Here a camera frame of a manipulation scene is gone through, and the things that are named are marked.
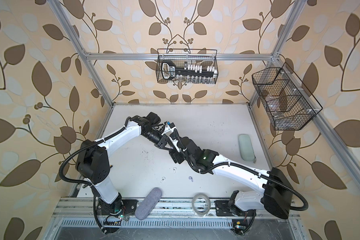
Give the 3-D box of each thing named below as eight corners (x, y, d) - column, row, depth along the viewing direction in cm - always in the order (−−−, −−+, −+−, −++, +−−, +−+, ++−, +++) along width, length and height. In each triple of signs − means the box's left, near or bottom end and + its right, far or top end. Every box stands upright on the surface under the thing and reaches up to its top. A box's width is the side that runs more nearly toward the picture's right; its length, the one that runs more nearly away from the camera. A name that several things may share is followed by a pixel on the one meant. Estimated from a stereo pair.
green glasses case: (242, 162, 92) (244, 160, 89) (235, 136, 104) (237, 133, 101) (255, 162, 92) (258, 160, 89) (247, 136, 104) (249, 133, 101)
